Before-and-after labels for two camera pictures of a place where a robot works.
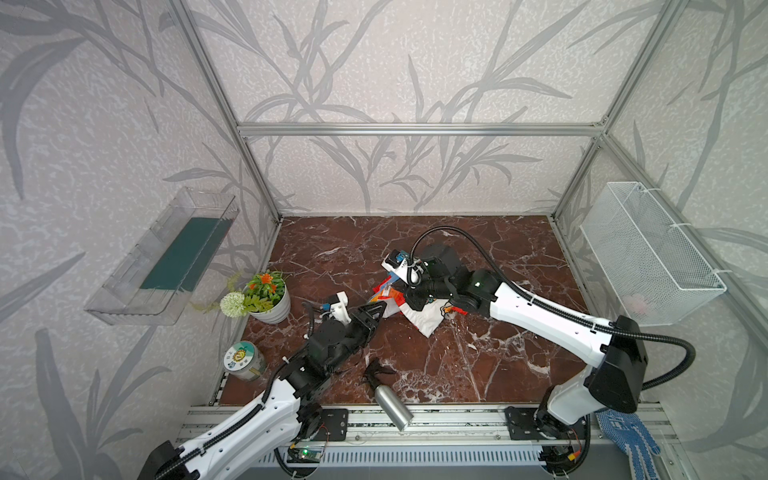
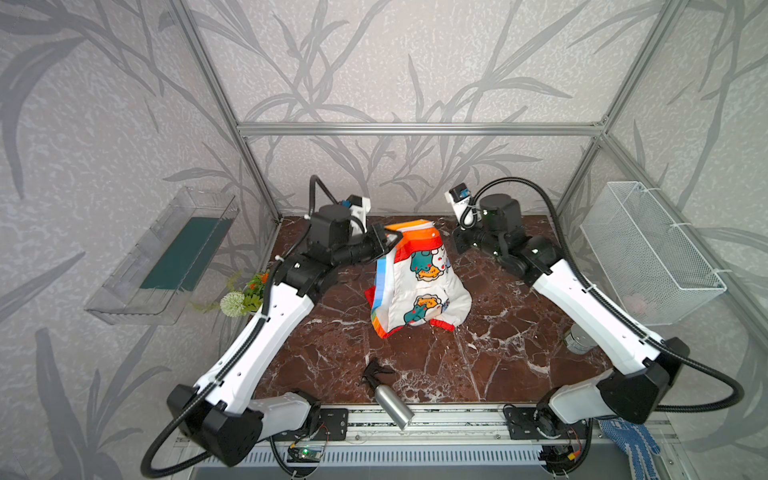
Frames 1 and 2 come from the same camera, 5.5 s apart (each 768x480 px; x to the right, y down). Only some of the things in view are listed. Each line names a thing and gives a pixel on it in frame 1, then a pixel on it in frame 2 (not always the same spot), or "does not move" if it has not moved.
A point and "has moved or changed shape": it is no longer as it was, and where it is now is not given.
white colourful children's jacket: x=427 y=319 has moved or changed shape
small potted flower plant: x=266 y=298 does not move
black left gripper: x=357 y=323 → x=390 y=240
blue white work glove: x=628 y=432 does not move
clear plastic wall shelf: x=155 y=281 does not move
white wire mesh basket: x=651 y=270 does not move
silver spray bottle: x=397 y=411 does not move
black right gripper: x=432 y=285 → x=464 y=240
